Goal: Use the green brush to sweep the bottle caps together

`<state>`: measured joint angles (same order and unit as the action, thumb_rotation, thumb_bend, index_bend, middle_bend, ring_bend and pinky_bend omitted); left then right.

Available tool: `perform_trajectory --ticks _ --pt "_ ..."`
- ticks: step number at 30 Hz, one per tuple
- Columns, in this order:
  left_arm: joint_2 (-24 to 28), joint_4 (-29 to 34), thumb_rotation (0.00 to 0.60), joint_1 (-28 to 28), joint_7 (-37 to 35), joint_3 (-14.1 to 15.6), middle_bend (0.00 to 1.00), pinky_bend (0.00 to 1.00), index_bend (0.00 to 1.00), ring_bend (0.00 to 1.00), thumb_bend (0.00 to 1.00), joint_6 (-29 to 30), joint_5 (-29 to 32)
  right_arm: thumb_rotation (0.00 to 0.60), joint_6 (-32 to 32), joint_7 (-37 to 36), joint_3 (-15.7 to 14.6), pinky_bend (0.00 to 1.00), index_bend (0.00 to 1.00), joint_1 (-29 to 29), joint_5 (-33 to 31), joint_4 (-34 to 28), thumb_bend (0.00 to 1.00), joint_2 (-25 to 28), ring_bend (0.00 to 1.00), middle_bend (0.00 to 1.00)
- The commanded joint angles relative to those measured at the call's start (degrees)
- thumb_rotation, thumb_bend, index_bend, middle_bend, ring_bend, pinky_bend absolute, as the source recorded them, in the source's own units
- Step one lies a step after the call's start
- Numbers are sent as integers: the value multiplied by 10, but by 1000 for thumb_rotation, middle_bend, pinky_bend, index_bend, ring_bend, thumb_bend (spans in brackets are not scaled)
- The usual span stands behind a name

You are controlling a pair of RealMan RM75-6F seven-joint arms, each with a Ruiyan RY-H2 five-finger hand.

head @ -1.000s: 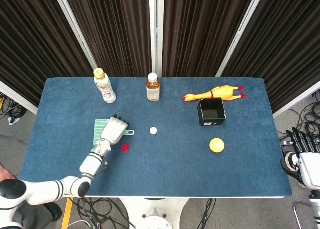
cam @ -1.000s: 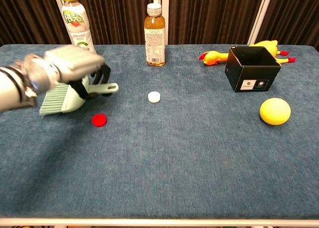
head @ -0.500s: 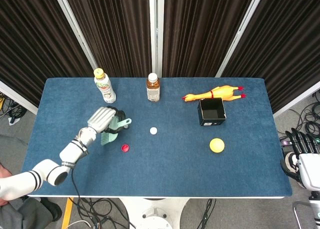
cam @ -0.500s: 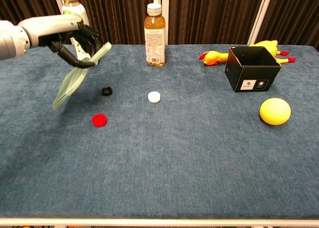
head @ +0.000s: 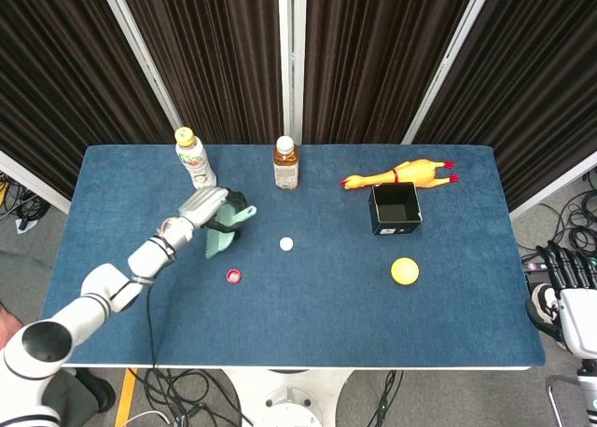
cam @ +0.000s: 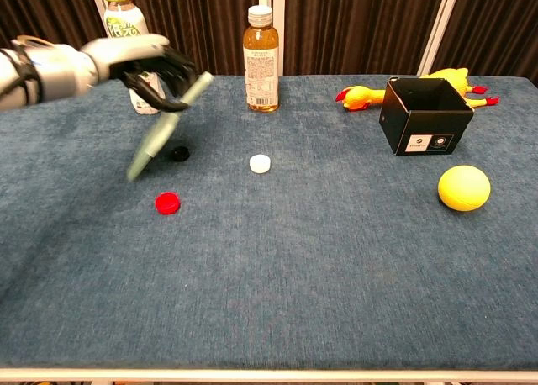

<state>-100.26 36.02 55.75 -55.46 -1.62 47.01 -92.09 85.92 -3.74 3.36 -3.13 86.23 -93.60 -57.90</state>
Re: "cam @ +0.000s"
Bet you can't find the black open cardboard box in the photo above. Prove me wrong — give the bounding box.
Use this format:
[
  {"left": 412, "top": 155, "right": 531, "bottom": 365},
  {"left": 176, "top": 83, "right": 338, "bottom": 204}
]
[{"left": 378, "top": 76, "right": 475, "bottom": 156}]

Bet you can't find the white-capped amber tea bottle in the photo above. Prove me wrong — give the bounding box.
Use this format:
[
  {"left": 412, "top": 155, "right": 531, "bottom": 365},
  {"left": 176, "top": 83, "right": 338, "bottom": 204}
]
[{"left": 243, "top": 4, "right": 281, "bottom": 113}]

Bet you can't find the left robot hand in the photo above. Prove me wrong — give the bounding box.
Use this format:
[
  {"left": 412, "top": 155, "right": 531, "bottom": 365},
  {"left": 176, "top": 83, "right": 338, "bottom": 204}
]
[{"left": 80, "top": 34, "right": 201, "bottom": 112}]

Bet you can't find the blue table mat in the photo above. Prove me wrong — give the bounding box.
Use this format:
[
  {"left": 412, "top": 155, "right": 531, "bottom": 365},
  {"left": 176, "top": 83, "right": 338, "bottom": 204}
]
[{"left": 0, "top": 74, "right": 538, "bottom": 372}]

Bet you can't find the dark pleated curtain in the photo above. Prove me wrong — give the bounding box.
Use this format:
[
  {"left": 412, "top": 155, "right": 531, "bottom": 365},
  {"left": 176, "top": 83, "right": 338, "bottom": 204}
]
[{"left": 0, "top": 0, "right": 538, "bottom": 87}]

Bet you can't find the yellow ball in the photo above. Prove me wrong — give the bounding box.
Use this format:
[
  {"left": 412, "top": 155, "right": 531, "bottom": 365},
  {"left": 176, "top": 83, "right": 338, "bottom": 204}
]
[{"left": 437, "top": 164, "right": 492, "bottom": 213}]

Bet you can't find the white bottle cap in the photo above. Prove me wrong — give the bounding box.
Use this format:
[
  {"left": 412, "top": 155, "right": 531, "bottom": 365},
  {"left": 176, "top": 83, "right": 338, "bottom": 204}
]
[{"left": 249, "top": 154, "right": 272, "bottom": 175}]

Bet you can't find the yellow rubber chicken toy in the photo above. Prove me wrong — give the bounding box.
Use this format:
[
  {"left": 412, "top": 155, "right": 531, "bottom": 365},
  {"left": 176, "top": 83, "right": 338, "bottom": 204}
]
[{"left": 335, "top": 67, "right": 500, "bottom": 113}]

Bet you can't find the red bottle cap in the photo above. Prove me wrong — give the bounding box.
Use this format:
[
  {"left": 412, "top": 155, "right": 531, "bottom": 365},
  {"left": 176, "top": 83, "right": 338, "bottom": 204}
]
[{"left": 155, "top": 192, "right": 182, "bottom": 216}]

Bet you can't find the yellow-capped green-label bottle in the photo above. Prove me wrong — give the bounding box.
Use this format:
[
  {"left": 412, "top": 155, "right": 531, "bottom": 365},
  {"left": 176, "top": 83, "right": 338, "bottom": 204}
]
[{"left": 102, "top": 0, "right": 167, "bottom": 116}]

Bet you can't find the white partition frame post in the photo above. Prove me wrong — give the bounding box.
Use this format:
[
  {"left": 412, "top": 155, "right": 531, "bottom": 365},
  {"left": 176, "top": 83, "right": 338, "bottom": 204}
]
[{"left": 257, "top": 0, "right": 287, "bottom": 76}]

